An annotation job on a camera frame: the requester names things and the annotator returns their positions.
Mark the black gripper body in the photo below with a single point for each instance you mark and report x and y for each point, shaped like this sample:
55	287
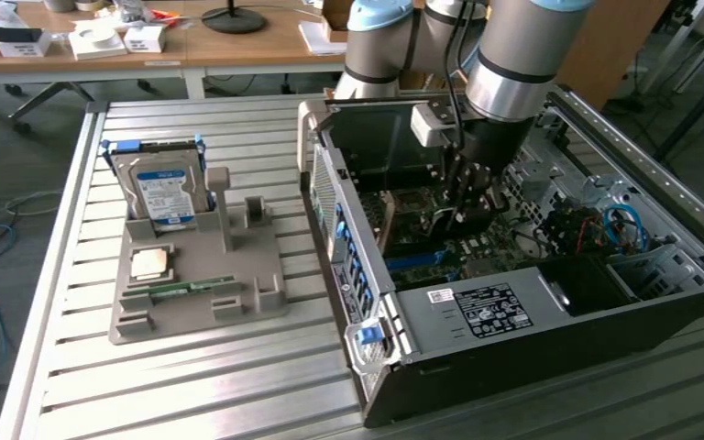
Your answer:
495	142

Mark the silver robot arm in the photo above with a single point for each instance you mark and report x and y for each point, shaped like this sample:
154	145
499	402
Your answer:
511	59

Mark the blue expansion slot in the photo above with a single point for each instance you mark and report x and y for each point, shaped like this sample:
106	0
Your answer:
416	262

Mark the white booklet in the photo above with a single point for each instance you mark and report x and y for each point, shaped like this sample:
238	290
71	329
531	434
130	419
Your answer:
322	41

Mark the grey power supply unit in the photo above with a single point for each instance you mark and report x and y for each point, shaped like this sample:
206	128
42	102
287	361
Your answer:
493	311

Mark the brown cardboard box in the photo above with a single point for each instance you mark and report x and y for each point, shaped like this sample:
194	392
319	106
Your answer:
335	16

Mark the blue case latch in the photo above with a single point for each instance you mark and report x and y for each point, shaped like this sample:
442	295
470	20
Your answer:
370	334

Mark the wooden desk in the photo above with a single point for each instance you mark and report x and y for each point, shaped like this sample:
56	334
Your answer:
236	50

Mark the black round lamp base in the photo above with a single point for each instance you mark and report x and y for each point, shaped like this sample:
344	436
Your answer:
232	20

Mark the open black PC case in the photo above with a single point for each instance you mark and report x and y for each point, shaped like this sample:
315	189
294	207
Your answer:
511	376

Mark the hard disk in blue caddy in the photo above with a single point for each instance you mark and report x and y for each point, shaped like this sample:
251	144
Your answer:
156	183

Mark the grey plastic parts rack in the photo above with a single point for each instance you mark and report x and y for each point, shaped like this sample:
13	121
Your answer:
206	316

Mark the green RAM stick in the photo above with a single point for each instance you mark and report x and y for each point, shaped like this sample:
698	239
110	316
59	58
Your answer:
175	288

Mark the small white box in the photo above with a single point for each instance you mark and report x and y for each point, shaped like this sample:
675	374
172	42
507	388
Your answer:
144	39

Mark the silver CPU chip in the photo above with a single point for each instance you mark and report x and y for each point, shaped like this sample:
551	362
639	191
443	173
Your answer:
151	264

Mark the white box with tape roll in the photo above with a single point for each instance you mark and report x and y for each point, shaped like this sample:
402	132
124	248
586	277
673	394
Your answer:
96	43

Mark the white box with black lid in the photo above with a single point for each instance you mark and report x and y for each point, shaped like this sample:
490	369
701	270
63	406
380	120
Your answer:
19	43

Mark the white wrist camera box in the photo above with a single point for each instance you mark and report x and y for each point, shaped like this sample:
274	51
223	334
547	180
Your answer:
428	128

